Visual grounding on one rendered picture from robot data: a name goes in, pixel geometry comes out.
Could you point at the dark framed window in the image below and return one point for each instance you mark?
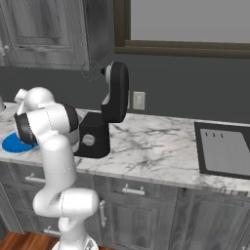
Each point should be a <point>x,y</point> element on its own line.
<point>182,45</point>

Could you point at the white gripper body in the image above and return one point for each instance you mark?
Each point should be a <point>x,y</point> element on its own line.
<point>20,95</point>

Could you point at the silver mixer knob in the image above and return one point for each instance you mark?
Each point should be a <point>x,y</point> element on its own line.
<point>88,140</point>

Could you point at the grey sink basin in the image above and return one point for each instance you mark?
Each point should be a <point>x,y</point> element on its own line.
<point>224,153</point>

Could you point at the blue round plate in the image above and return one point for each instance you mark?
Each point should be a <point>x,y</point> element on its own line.
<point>13,145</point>

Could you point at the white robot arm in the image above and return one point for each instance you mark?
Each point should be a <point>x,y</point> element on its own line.
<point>55,156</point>

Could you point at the grey drawer front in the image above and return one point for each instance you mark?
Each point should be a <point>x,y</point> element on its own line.
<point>153,188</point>
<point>19,174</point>
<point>19,211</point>

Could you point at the white wall outlet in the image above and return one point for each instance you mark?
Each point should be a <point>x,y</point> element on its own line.
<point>139,100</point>

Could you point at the black stand mixer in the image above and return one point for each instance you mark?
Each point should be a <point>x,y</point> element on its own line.
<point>94,136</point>

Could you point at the grey wall cupboard door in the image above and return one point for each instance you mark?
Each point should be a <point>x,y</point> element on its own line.
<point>42,29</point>

